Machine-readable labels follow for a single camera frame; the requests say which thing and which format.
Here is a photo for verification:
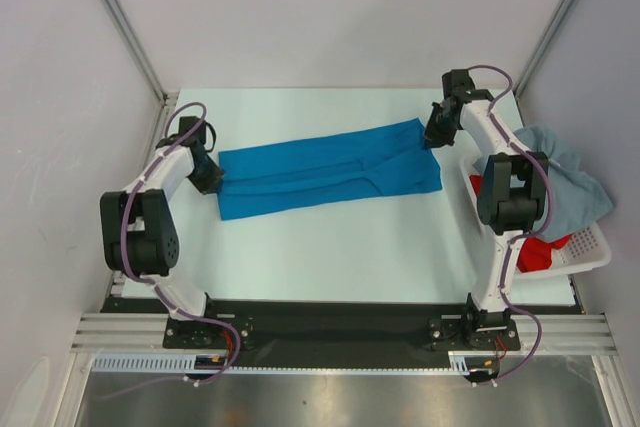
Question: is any blue t shirt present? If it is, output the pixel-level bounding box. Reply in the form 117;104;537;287
218;118;442;221

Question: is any grey t shirt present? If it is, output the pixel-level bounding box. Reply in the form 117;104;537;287
514;125;614;243

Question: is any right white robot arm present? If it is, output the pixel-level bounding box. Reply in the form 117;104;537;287
423;69;555;351

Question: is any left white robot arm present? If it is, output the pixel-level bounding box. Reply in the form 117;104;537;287
99;116;225;347

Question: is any red t shirt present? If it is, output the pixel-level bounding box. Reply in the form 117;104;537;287
468;174;574;273

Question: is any white plastic basket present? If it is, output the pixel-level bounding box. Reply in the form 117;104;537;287
459;157;611;280

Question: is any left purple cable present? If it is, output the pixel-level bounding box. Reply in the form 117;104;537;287
94;102;241;401

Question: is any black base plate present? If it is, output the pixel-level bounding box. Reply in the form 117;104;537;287
99;296;586;371

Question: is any right aluminium frame post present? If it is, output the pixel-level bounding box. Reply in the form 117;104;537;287
513;0;579;101

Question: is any aluminium frame post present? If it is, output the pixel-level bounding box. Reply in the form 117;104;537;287
513;0;579;101
100;0;169;106

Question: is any left aluminium frame post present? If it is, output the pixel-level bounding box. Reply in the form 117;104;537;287
100;0;169;106

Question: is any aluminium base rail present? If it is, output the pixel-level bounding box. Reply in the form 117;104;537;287
71;314;618;356

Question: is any white slotted cable duct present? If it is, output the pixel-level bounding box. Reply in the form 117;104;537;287
92;350;496;376

